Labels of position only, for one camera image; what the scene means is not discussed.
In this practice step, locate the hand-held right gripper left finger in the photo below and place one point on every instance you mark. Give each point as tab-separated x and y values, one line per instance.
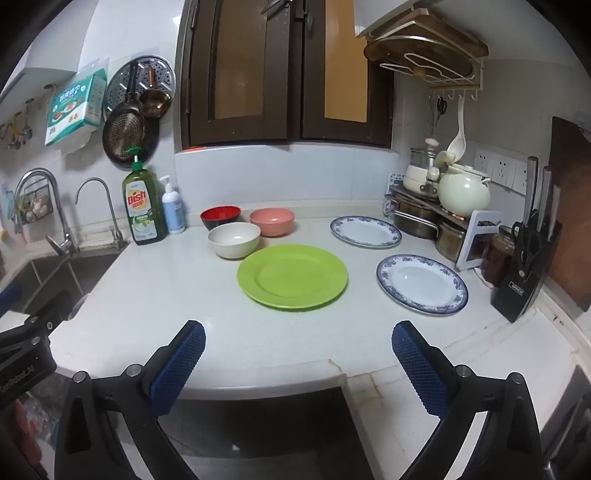
178	364

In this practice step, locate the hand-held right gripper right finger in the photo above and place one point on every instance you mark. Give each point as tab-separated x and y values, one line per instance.
420	369

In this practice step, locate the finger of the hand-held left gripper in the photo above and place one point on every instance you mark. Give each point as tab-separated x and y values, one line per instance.
10	297
39	325

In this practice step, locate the blue floral white plate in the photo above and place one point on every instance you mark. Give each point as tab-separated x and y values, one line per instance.
420	286
364	230

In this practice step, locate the green plate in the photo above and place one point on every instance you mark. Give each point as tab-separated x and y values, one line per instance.
291	277

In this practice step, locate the red bowl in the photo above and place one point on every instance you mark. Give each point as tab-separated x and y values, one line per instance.
220	214

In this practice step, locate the pink bowl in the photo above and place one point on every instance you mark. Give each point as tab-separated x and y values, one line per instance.
272	224

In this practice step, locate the steel sink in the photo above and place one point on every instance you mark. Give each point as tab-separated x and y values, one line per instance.
46	277

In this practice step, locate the large steel faucet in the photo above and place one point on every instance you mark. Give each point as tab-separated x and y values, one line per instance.
64	243

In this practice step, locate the thin gooseneck faucet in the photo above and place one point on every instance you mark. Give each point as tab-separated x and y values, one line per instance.
118	237

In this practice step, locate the black knife block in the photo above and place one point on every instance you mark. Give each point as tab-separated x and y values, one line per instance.
521	290

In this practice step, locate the deep steel pot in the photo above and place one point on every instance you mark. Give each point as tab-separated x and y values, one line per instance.
450	242

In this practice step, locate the white bowl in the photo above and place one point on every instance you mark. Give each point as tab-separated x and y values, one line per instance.
233	244

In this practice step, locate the glass jar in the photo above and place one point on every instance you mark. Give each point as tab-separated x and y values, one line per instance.
498	254

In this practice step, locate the white pot rack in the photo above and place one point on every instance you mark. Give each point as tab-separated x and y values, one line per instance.
480	240

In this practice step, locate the wide steel pot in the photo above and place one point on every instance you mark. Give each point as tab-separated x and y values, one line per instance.
411	221

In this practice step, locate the white blue pump bottle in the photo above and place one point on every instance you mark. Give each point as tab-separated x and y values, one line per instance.
173	212

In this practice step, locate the green dish soap bottle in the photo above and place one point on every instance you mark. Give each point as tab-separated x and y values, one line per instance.
143	207

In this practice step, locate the dark cooktop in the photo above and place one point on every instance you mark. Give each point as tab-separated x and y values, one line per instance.
572	415

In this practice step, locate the black kitchen scissors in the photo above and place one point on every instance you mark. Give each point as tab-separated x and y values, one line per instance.
526	244

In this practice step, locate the hanging measuring spoons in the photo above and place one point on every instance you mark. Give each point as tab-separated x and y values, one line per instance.
18	131

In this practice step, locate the cream ceramic pot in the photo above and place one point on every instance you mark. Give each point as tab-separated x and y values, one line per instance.
464	194

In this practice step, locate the small cream pot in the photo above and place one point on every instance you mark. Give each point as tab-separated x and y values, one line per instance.
415	180

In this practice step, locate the green tissue box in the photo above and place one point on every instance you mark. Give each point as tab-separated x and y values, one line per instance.
69	110

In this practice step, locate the black strainer pan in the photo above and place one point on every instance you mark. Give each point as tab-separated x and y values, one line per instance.
123	134

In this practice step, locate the glass kettle with lid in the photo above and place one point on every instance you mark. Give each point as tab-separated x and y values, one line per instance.
422	157

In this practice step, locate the dark wooden cutting board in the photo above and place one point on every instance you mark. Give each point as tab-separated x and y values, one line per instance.
572	207

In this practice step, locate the white rice spoon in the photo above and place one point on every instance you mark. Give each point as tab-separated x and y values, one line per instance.
457	138

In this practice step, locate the brass ladle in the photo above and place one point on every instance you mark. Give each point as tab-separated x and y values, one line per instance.
153	104

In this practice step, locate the hanging scissors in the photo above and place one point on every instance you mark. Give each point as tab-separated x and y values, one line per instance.
441	107

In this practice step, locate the round perforated steamer tray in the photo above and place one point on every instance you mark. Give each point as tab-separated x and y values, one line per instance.
159	69

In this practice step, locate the rectangular wooden cutting board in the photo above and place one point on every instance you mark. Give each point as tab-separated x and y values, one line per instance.
443	30

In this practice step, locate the white wall outlet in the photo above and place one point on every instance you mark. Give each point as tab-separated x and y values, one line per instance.
521	177
504	170
484	162

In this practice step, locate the white wall shelf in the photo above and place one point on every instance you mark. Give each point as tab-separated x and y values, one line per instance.
37	76

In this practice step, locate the white wall rack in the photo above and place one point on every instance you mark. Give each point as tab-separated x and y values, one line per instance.
455	83

